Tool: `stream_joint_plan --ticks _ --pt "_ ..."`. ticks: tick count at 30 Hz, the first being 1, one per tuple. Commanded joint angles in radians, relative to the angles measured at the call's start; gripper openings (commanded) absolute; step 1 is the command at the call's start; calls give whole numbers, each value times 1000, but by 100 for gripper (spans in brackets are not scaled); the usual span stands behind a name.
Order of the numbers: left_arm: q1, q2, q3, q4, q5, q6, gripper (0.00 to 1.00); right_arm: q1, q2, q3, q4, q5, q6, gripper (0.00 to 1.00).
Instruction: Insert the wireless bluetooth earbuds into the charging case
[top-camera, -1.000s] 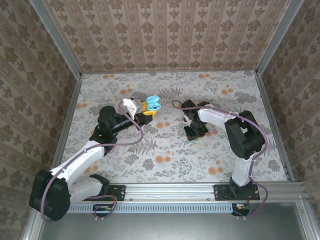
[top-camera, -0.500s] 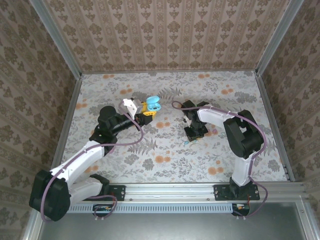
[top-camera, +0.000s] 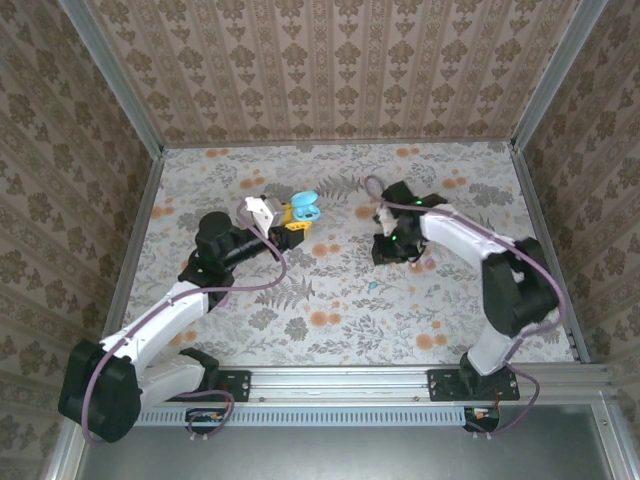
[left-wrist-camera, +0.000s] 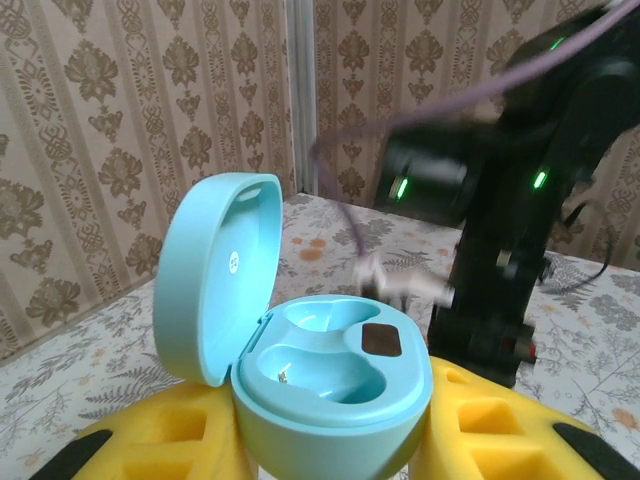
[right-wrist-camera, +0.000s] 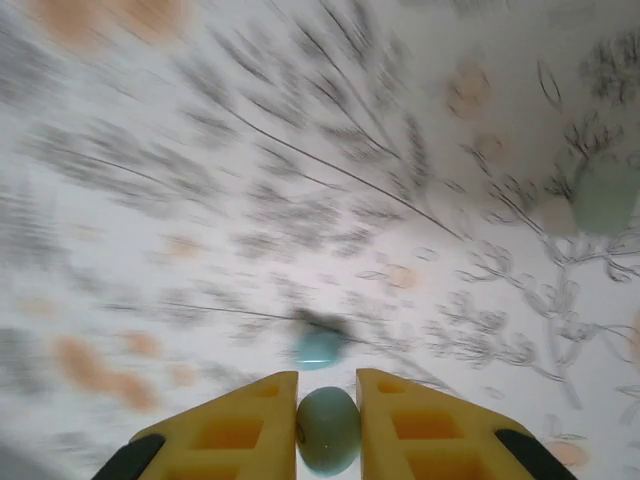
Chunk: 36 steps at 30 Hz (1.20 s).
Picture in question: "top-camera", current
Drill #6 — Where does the blue earbud charging case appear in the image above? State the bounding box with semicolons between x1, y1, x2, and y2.
291;191;324;223

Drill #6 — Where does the floral patterned table cover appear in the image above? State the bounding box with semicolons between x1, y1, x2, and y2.
112;142;576;367

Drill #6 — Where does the grey metal panel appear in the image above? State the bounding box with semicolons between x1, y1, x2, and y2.
74;404;617;480

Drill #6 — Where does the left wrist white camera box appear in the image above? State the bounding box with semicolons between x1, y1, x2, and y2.
243;195;286;231

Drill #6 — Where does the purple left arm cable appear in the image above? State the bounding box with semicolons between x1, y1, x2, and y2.
79;207;289;444

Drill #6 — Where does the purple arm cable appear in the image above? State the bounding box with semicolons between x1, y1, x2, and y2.
79;207;289;444
363;174;567;441

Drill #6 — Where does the aluminium table side rail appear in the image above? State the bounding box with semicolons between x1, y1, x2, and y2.
509;142;594;364
99;147;167;346

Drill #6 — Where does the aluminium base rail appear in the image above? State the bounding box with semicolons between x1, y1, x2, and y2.
74;364;614;404

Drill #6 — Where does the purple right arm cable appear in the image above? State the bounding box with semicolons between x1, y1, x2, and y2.
363;174;567;441

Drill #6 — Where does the black control board with wires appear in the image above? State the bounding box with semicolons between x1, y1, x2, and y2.
463;407;501;432
185;407;227;432

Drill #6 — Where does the grey slotted cable duct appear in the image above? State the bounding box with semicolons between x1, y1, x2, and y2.
134;405;469;428

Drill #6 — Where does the aluminium corner post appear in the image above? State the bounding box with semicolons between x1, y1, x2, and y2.
57;0;167;157
511;0;609;151

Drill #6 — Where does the aluminium lower frame bar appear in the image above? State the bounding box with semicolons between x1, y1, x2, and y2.
592;402;639;480
42;429;87;480

